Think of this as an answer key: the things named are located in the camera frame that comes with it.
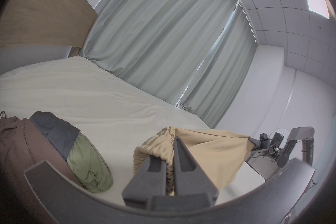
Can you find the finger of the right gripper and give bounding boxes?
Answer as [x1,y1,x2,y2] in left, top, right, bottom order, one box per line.
[248,138,263,151]

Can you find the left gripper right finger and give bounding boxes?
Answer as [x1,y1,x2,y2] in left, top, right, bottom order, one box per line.
[173,137,220,205]

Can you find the brown garment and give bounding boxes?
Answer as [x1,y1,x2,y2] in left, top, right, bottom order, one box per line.
[0,111,77,219]

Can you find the wide blue-green curtain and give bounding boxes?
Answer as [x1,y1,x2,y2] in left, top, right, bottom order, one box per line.
[79,0,240,106]

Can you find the narrow blue-green curtain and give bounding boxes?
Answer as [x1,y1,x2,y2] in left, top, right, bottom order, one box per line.
[175,6,259,129]

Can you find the beige shorts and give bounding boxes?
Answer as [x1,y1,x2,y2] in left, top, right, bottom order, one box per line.
[132,126,253,197]

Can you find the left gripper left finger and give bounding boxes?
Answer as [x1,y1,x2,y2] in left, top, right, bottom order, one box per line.
[122,155,169,209]

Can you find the green garment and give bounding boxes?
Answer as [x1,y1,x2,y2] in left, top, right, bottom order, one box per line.
[67,132,114,193]

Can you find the bed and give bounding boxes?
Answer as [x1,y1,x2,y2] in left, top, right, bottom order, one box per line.
[0,0,266,221]

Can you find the dark blue garment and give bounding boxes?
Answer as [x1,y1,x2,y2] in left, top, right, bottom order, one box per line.
[30,111,81,161]

